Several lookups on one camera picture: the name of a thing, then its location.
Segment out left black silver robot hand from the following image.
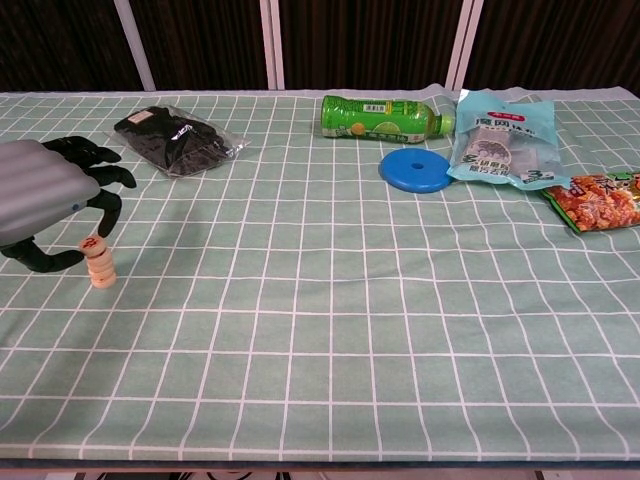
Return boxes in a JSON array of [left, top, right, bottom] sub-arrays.
[[0, 135, 138, 274]]

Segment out green checked tablecloth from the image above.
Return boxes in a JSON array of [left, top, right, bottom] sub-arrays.
[[0, 84, 640, 464]]

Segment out blue round plastic disc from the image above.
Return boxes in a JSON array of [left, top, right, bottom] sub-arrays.
[[378, 148, 454, 194]]

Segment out black items in clear bag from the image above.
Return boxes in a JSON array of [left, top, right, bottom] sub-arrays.
[[112, 105, 252, 178]]

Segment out green drink bottle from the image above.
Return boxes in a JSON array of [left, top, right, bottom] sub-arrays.
[[320, 94, 457, 142]]

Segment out light blue snack pouch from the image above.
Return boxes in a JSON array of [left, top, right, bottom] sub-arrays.
[[445, 88, 574, 190]]

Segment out orange green snack bag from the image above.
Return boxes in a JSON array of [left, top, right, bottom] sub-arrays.
[[538, 171, 640, 235]]

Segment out white partition frame post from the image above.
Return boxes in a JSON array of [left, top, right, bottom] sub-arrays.
[[258, 0, 286, 91], [112, 0, 157, 92], [446, 0, 475, 91]]

